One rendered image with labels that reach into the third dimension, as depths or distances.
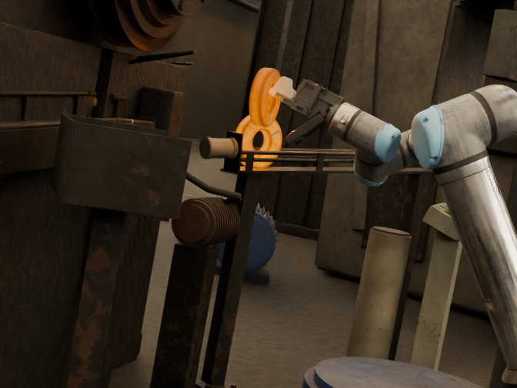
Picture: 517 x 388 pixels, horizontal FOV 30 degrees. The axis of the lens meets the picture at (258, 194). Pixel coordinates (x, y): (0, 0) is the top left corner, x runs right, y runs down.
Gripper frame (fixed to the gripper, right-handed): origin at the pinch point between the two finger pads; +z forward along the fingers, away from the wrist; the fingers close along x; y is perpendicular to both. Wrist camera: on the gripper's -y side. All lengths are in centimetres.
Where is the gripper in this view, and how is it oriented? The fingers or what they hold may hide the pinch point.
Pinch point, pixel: (267, 90)
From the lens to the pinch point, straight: 253.3
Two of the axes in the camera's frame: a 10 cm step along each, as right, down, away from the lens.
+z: -8.3, -4.7, 3.0
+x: -3.5, 0.1, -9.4
